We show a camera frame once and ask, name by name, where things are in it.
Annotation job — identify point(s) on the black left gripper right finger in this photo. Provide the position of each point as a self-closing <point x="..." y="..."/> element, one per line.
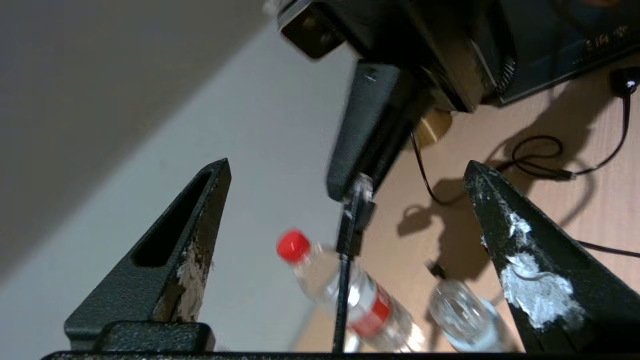
<point x="560" y="270"/>

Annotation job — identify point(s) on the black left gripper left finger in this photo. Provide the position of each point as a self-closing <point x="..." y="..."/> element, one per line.
<point x="165" y="270"/>

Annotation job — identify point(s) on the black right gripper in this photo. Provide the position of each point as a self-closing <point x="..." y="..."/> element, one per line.
<point x="440" y="50"/>

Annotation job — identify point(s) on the clear dome grey base gadget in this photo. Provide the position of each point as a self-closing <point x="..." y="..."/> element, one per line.
<point x="465" y="315"/>

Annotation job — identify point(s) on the red capped water bottle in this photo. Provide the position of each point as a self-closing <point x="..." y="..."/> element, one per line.
<point x="370" y="310"/>

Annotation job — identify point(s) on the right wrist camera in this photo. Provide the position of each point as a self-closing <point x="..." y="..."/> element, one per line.
<point x="310" y="35"/>

